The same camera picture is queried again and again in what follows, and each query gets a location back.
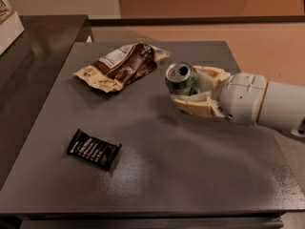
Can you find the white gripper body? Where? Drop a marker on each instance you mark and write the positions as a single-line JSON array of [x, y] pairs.
[[243, 96]]

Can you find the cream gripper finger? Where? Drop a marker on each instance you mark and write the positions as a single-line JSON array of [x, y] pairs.
[[200, 104], [210, 78]]

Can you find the green soda can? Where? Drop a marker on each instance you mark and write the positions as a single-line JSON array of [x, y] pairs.
[[181, 78]]

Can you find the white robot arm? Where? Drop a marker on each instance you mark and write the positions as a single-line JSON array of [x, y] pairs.
[[282, 109]]

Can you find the brown cream snack bag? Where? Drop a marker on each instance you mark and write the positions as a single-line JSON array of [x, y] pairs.
[[121, 67]]

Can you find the black candy bar wrapper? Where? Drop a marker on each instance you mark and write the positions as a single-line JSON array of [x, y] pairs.
[[93, 150]]

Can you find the white box at left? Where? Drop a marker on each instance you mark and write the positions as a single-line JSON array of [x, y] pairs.
[[10, 25]]

